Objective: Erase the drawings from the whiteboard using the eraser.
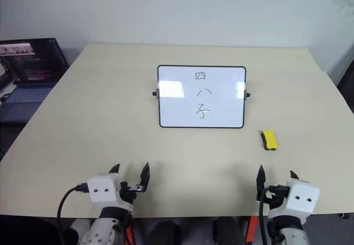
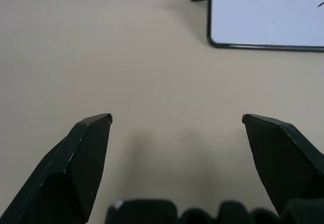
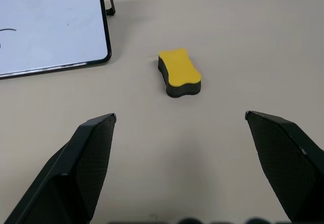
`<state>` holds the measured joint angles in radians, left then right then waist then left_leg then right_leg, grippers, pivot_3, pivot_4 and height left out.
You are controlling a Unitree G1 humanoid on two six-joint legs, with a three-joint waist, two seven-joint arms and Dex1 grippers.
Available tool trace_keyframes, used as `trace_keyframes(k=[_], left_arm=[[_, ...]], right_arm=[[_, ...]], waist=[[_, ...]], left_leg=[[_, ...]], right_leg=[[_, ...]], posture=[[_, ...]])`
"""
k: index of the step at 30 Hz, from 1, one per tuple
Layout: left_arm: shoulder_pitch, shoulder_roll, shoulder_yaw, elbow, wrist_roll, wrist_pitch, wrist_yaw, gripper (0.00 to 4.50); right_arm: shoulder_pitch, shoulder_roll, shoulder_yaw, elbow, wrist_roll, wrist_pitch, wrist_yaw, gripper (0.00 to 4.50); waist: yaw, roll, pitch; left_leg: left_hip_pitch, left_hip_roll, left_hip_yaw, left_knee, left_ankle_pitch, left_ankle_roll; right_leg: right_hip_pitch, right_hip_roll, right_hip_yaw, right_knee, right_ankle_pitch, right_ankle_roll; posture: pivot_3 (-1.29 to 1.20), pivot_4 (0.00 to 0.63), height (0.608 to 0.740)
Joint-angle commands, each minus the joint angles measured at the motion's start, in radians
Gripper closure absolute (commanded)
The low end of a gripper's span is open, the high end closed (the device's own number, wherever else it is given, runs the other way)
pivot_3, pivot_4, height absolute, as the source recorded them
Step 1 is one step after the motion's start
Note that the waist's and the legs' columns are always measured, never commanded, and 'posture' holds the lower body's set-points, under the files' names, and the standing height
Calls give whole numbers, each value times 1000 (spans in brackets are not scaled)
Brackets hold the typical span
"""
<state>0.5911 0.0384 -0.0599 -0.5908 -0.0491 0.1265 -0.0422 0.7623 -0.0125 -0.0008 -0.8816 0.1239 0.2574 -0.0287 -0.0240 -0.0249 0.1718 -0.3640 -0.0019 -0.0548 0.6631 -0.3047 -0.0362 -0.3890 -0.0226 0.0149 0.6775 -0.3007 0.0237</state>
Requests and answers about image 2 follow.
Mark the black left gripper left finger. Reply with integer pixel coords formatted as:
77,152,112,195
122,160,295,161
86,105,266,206
0,113,113,224

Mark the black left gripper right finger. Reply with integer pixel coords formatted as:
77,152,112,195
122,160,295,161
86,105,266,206
241,113,324,219

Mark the small black-framed whiteboard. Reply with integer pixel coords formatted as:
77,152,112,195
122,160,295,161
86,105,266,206
189,0,324,53

